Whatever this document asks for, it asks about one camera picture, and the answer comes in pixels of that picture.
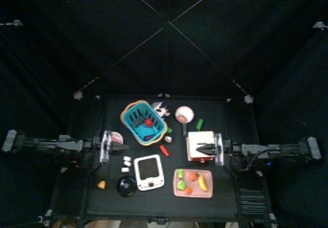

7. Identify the small pink bowl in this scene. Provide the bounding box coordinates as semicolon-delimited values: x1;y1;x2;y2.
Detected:
109;130;126;145

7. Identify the teal basket with orange rim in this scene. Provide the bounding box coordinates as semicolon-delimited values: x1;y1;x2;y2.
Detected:
120;100;169;147

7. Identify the black round lid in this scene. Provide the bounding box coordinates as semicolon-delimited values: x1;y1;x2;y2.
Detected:
115;175;138;198

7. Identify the small red toy food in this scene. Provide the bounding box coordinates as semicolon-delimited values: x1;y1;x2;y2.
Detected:
160;144;172;158

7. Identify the white text warning label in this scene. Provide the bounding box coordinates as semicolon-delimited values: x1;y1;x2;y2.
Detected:
237;188;268;217

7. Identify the black and white toy cow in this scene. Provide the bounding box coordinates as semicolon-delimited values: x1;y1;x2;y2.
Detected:
150;101;172;118

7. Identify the green cloth on plate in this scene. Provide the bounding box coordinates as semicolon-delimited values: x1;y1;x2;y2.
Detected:
176;179;190;191

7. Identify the pink square plate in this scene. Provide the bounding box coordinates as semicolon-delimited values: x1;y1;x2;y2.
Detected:
172;169;215;199

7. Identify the thin diagonal brace cord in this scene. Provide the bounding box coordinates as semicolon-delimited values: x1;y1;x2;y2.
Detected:
77;0;227;93
118;0;251;96

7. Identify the black table edge camera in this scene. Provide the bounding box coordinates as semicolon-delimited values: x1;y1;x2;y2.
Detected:
146;216;172;225

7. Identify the blue toy piece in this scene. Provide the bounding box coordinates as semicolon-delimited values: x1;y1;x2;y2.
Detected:
138;126;158;137

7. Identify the yellow toy banana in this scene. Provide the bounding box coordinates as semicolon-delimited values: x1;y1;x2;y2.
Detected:
197;173;211;193

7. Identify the wooden box with red side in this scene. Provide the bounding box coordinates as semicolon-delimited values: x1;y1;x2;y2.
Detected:
186;130;217;163

